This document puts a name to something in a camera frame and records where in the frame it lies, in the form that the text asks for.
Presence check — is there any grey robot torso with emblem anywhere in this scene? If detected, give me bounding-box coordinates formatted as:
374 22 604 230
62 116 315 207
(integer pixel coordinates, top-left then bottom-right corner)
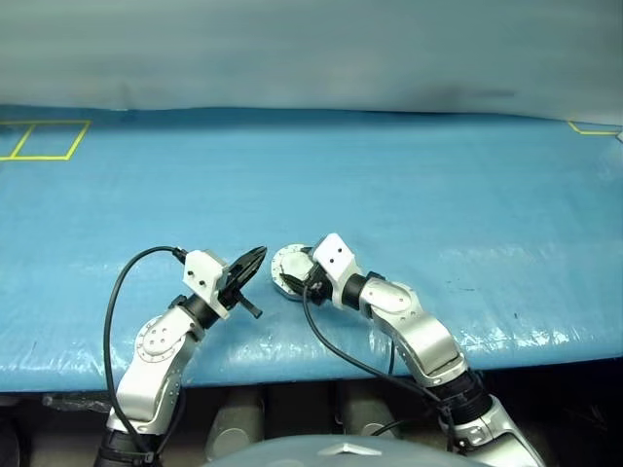
201 433 455 467

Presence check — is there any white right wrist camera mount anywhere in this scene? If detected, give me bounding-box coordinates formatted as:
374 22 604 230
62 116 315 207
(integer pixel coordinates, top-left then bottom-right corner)
310 233 364 311

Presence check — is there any silver finned rotor disc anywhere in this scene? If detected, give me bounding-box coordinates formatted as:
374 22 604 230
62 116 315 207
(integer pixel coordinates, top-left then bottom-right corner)
270 242 317 288

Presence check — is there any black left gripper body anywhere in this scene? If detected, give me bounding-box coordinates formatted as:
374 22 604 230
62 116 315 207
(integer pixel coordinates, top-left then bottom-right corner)
220 266 263 320

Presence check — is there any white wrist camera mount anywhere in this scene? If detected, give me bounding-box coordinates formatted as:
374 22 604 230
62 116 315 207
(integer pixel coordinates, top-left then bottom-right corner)
310 233 364 311
182 248 232 321

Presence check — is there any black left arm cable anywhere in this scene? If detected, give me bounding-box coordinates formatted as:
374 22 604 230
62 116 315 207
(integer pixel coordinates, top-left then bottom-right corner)
102 246 189 466

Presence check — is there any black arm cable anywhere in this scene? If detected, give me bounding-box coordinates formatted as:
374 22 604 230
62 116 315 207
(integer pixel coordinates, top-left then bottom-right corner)
102 246 189 466
302 283 461 445

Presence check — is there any grey rounded robot leg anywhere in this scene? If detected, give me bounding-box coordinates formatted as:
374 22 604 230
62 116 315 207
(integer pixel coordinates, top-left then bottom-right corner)
337 388 401 440
203 388 267 461

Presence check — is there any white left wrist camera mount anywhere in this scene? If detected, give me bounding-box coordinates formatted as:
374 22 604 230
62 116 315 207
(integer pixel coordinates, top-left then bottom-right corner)
182 248 232 321

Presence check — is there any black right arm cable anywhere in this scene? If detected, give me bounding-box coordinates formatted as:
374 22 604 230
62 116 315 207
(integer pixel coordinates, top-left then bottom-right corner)
302 283 461 445

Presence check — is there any blue plastic table cover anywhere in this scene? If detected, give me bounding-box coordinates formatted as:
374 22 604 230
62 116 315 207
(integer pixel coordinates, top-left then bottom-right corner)
0 105 623 393

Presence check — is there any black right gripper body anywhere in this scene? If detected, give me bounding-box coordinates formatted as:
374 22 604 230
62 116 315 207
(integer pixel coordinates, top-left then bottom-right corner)
302 264 330 307

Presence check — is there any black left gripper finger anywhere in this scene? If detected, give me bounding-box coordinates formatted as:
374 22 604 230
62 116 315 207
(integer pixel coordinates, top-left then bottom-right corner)
233 251 270 294
232 244 269 276

